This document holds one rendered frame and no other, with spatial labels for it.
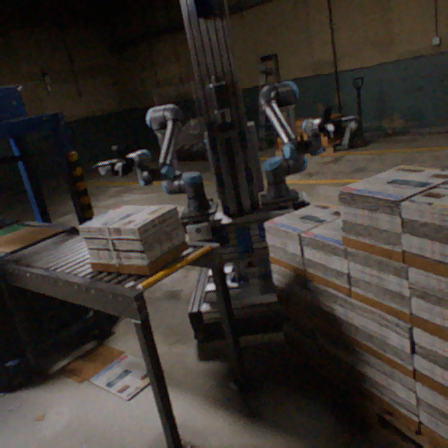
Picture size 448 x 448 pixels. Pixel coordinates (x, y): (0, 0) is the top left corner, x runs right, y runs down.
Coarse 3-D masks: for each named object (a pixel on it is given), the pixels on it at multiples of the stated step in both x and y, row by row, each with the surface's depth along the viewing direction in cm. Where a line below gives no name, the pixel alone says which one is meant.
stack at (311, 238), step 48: (288, 240) 212; (336, 240) 186; (288, 288) 226; (384, 288) 165; (432, 288) 146; (336, 336) 202; (384, 336) 172; (432, 336) 152; (384, 384) 182; (384, 432) 192; (432, 432) 166
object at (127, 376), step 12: (120, 360) 283; (132, 360) 280; (108, 372) 273; (120, 372) 271; (132, 372) 268; (144, 372) 266; (96, 384) 264; (108, 384) 261; (120, 384) 259; (132, 384) 257; (144, 384) 255
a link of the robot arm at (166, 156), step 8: (168, 112) 260; (176, 112) 259; (168, 120) 258; (176, 120) 257; (168, 128) 257; (176, 128) 256; (168, 136) 254; (176, 136) 256; (168, 144) 252; (176, 144) 257; (168, 152) 251; (160, 160) 250; (168, 160) 250; (152, 168) 251; (160, 168) 247; (168, 168) 246; (152, 176) 249; (160, 176) 247; (168, 176) 246
